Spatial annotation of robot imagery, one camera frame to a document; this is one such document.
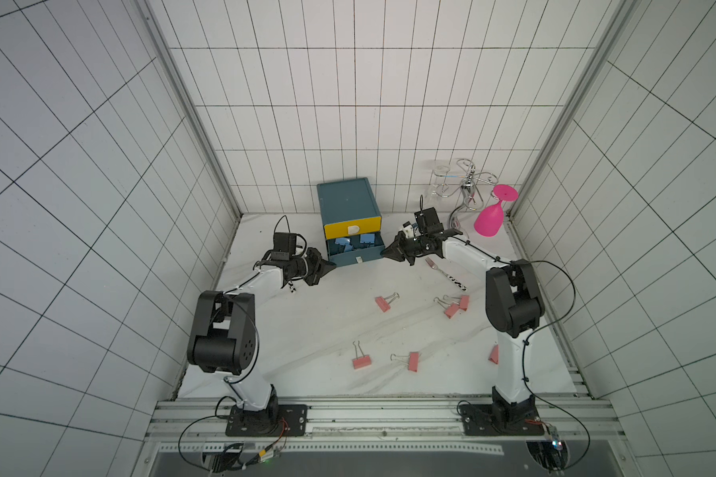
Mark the yellow top drawer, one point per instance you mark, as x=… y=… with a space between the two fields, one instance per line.
x=353 y=227

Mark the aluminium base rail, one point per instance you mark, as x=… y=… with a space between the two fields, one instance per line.
x=383 y=423

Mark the teal drawer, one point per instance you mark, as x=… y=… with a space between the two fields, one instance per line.
x=358 y=255

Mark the pink clip top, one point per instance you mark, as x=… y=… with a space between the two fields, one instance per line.
x=384 y=302

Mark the teal drawer cabinet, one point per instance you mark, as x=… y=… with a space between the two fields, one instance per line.
x=345 y=200

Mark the clear wine glass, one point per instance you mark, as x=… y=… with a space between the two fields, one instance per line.
x=439 y=188

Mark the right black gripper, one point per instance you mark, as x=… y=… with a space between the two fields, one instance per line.
x=407 y=244

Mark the pink plastic wine glass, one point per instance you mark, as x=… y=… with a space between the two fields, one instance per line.
x=491 y=219

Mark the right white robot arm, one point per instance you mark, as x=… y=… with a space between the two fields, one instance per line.
x=513 y=307

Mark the pink clip right pair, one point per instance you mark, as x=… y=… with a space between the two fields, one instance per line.
x=450 y=307

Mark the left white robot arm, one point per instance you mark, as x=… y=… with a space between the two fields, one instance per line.
x=224 y=336

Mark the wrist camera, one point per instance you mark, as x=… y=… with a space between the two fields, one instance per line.
x=426 y=223
x=286 y=245

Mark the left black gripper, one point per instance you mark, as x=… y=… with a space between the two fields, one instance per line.
x=321 y=266

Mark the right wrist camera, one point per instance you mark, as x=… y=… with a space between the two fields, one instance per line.
x=426 y=223

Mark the chrome glass rack stand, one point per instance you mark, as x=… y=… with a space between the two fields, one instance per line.
x=471 y=199

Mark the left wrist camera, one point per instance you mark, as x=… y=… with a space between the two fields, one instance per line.
x=286 y=245

